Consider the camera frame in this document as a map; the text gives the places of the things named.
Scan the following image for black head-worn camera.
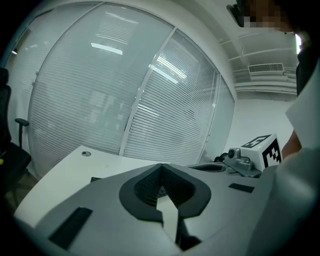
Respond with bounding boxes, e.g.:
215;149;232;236
226;0;247;27

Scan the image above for black office chair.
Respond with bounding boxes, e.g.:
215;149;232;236
0;67;32;181

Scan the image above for white shirt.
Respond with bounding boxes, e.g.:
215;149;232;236
284;62;320;161

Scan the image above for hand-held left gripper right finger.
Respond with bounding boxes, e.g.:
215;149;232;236
162;163;271;256

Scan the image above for person's head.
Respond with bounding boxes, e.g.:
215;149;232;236
237;0;301;35

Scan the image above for white table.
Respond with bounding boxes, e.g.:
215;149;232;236
13;144;191;241

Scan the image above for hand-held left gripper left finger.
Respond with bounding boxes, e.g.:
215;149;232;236
34;163;181;256

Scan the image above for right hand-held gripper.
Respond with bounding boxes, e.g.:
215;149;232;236
188;133;283;179

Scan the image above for glass partition with blinds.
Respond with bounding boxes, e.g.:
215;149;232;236
27;2;236;173

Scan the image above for white air vent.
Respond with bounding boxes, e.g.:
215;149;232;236
247;62;285;77

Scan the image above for person's right forearm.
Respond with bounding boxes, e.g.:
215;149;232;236
281;131;303;161

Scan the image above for ceiling light panel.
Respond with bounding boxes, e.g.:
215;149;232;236
294;33;303;55

